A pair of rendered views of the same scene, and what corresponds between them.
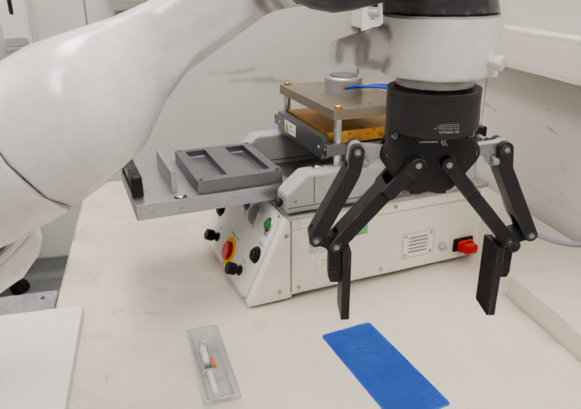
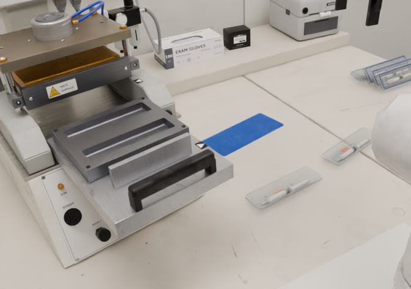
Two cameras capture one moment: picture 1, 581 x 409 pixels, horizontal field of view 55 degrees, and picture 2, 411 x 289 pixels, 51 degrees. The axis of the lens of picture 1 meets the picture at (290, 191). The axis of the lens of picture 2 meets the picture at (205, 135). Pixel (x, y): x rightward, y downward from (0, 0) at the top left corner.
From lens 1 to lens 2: 1.33 m
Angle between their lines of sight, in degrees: 88
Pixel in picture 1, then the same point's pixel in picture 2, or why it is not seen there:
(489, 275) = not seen: outside the picture
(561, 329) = (195, 81)
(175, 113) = not seen: outside the picture
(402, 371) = (243, 126)
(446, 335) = (203, 116)
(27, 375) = (367, 278)
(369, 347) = (227, 138)
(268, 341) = (241, 176)
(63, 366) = (342, 261)
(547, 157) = not seen: hidden behind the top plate
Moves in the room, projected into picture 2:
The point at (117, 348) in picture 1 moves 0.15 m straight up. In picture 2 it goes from (291, 253) to (295, 193)
